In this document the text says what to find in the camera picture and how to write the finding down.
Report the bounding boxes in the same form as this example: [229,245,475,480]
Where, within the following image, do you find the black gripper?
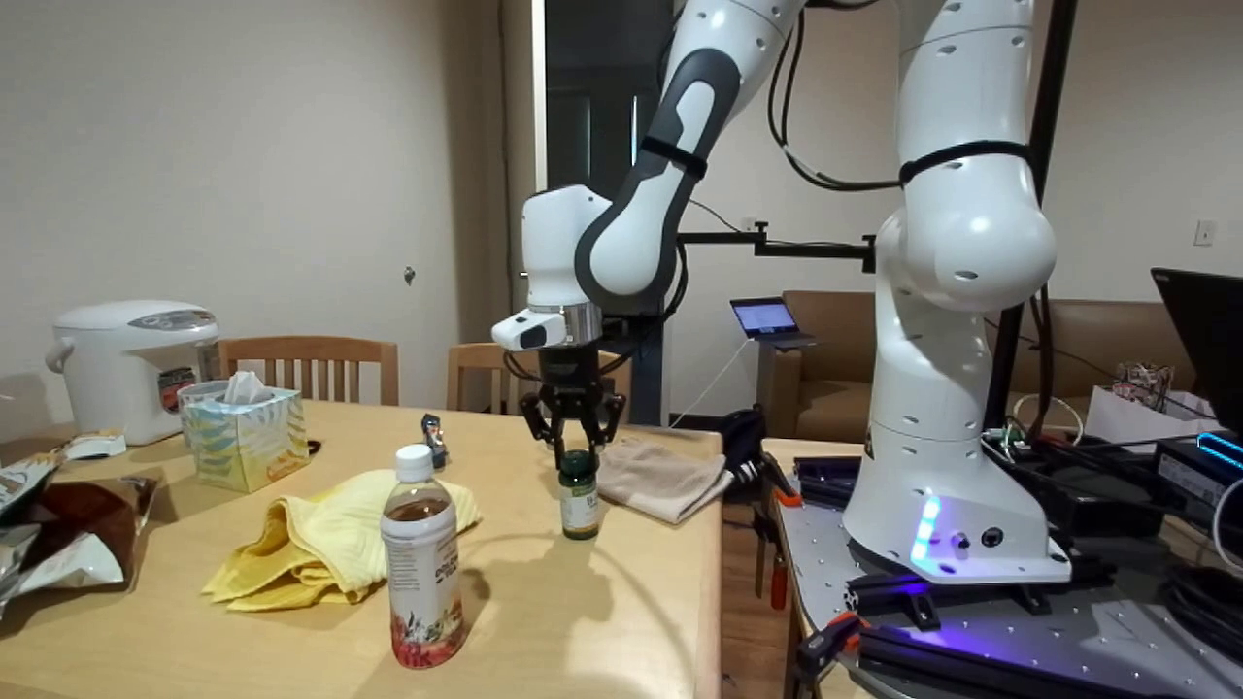
[516,338,629,474]

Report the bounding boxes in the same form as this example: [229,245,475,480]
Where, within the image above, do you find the small green-capped bottle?
[554,445,607,542]

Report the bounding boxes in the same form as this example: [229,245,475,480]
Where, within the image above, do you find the tall tea bottle white cap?
[377,443,465,673]

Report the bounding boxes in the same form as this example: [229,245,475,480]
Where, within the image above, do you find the beige folded cloth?
[595,427,739,527]

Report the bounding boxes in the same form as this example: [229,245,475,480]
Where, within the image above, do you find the wooden chair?
[211,334,404,408]
[443,338,638,419]

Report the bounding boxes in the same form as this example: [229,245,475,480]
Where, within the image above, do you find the small laptop blue screen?
[727,296,817,348]

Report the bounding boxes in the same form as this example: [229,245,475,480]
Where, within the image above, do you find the brown sofa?
[756,286,1203,443]

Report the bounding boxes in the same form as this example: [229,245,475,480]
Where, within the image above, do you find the yellow cloth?
[197,467,484,615]

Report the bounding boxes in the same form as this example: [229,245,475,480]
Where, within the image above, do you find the patterned tissue box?
[176,370,314,495]

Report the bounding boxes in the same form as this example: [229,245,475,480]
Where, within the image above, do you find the white electric water pot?
[41,298,225,445]

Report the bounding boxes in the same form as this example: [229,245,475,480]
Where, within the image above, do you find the brown snack bag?
[0,469,168,615]

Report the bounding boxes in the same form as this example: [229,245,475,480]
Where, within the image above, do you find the silver snack bag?
[0,445,62,523]

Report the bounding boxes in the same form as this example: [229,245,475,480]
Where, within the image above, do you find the black vertical pole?
[984,0,1078,435]

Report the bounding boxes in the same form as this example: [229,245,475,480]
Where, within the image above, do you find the blue-lit black computer box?
[1150,427,1243,523]

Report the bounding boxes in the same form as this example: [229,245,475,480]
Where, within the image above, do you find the black monitor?
[1144,264,1243,443]

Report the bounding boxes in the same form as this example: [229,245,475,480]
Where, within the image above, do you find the black clamp orange handle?
[718,404,809,615]

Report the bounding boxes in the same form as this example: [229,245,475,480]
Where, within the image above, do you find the black camera on boom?
[670,223,884,277]

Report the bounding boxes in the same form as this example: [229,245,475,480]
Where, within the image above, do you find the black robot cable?
[766,5,907,199]

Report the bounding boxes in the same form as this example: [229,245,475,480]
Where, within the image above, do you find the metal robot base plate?
[774,451,1243,699]

